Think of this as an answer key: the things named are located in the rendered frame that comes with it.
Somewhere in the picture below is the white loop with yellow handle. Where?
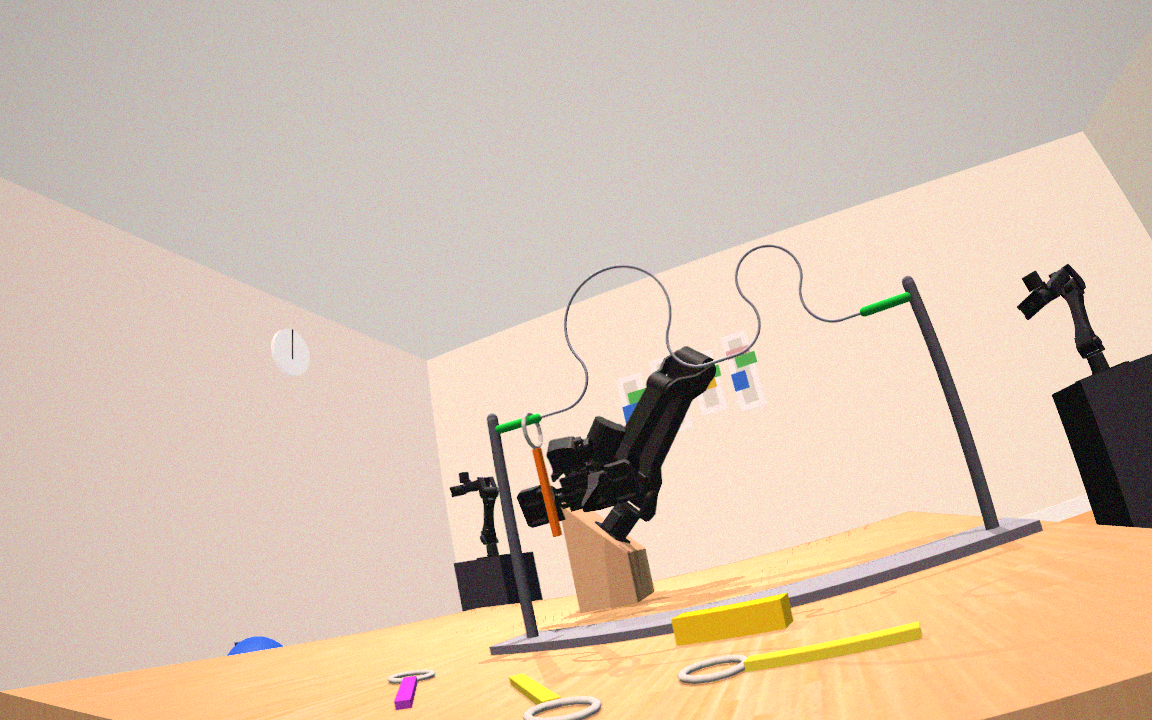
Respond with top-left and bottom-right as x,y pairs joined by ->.
679,621 -> 922,684
509,674 -> 602,720

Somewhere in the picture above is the brown bar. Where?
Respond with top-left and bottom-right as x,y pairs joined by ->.
521,412 -> 563,537

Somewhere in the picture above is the white ring with magenta handle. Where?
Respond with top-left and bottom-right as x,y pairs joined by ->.
388,669 -> 435,710

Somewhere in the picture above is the yellow rectangular block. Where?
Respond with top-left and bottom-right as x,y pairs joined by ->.
670,593 -> 794,646

